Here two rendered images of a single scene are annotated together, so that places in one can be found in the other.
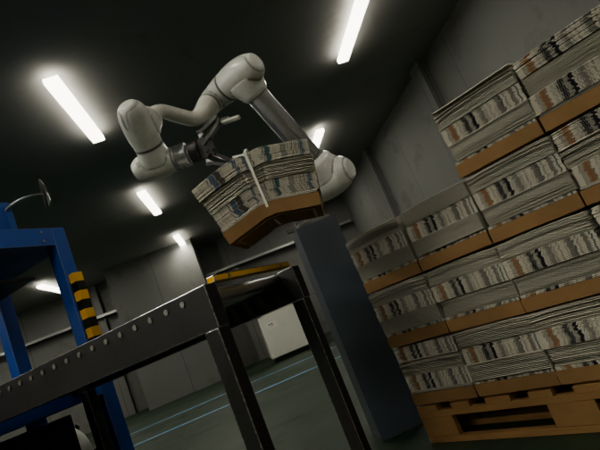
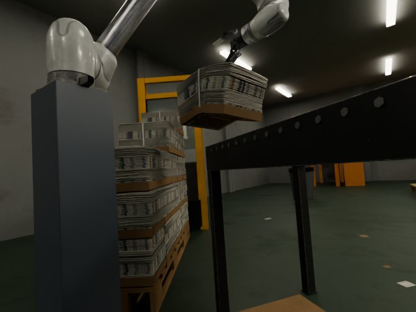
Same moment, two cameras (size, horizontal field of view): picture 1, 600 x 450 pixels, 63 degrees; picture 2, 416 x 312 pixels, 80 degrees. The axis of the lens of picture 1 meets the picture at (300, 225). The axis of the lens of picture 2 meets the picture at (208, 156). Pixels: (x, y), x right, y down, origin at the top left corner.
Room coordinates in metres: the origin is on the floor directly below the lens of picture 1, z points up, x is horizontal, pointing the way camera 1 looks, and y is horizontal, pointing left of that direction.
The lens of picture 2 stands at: (2.63, 0.93, 0.68)
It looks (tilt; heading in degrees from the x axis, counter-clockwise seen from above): 3 degrees up; 225
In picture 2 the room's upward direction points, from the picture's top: 4 degrees counter-clockwise
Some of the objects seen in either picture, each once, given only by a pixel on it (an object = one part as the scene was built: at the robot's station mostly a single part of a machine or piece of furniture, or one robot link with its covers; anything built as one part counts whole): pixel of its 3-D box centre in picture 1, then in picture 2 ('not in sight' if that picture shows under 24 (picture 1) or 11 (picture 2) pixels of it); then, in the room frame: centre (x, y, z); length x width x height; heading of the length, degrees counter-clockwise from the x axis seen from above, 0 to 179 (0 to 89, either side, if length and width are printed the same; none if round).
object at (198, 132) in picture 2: not in sight; (199, 150); (0.61, -1.22, 0.92); 0.09 x 0.09 x 1.85; 43
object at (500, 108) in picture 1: (511, 123); (148, 140); (1.58, -0.77, 0.95); 0.38 x 0.29 x 0.23; 133
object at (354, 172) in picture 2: not in sight; (336, 150); (-5.54, -1.64, 1.03); 1.63 x 1.42 x 2.06; 10
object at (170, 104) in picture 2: not in sight; (171, 124); (0.82, -1.48, 1.27); 0.57 x 0.01 x 0.65; 133
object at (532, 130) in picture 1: (521, 146); (149, 151); (1.58, -0.77, 0.86); 0.38 x 0.29 x 0.04; 133
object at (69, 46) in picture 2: not in sight; (72, 51); (2.33, -0.06, 1.17); 0.18 x 0.16 x 0.22; 54
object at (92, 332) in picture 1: (87, 313); not in sight; (2.50, 1.20, 1.05); 0.05 x 0.05 x 0.45; 65
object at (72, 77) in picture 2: (306, 221); (74, 85); (2.34, -0.04, 1.03); 0.22 x 0.18 x 0.06; 100
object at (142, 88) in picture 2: not in sight; (145, 154); (1.06, -1.71, 0.92); 0.09 x 0.09 x 1.85; 43
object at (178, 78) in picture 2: not in sight; (168, 79); (0.84, -1.47, 1.82); 0.75 x 0.06 x 0.06; 133
